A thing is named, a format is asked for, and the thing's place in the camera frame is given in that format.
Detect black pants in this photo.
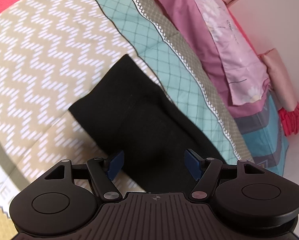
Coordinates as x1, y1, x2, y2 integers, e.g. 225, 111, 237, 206
69, 55, 221, 193

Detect teal grey striped pillow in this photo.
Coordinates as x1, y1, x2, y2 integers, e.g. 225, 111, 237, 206
235, 93, 289, 176

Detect red folded blanket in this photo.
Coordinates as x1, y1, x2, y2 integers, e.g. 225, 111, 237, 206
278, 102, 299, 137

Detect peach bolster pillow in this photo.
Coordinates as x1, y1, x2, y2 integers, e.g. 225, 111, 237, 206
260, 48, 297, 112

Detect chevron teal quilt bedspread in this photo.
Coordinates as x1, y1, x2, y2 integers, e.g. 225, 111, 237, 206
0, 0, 256, 240

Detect pink floral pillow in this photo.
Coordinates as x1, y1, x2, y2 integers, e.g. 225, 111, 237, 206
157, 0, 269, 118

